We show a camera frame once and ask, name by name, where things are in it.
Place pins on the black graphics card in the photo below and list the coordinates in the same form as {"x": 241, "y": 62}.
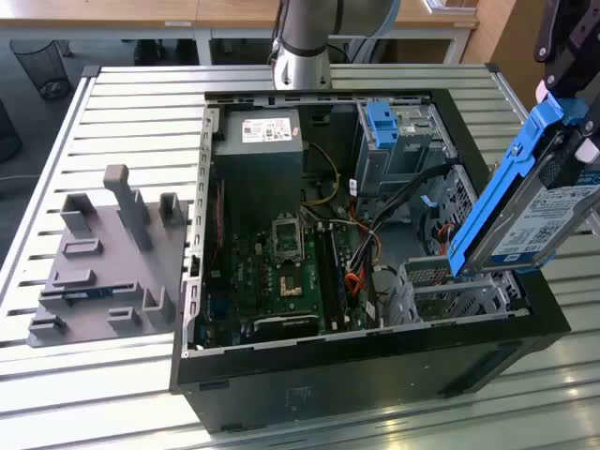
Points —
{"x": 286, "y": 327}

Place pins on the metal optical drive cage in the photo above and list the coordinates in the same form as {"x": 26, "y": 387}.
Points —
{"x": 408, "y": 159}

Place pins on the black RAM slot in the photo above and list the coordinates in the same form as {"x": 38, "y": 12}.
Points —
{"x": 323, "y": 276}

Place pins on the hard disk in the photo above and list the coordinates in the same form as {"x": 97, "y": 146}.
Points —
{"x": 544, "y": 220}

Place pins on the black mesh wastebasket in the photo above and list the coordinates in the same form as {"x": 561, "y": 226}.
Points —
{"x": 40, "y": 65}

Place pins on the black PC case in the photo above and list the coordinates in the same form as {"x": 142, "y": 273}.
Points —
{"x": 328, "y": 389}

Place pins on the wooden desk white frame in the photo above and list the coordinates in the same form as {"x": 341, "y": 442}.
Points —
{"x": 94, "y": 11}
{"x": 244, "y": 11}

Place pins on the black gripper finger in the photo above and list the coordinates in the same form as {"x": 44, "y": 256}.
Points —
{"x": 593, "y": 94}
{"x": 565, "y": 70}

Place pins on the CPU socket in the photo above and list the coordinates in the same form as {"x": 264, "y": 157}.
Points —
{"x": 290, "y": 284}

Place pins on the green motherboard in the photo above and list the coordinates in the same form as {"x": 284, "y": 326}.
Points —
{"x": 253, "y": 272}

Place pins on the metal disk bay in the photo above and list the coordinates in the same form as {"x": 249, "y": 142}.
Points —
{"x": 436, "y": 300}

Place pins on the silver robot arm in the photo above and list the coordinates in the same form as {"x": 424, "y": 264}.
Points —
{"x": 304, "y": 47}

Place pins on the blue plastic drive latch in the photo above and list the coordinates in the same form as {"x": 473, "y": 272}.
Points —
{"x": 382, "y": 126}

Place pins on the grey parts rack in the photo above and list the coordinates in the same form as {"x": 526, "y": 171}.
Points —
{"x": 108, "y": 262}

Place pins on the grey power supply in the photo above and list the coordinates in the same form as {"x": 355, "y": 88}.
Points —
{"x": 258, "y": 178}

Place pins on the wooden cabinet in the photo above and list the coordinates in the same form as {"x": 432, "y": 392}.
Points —
{"x": 497, "y": 33}

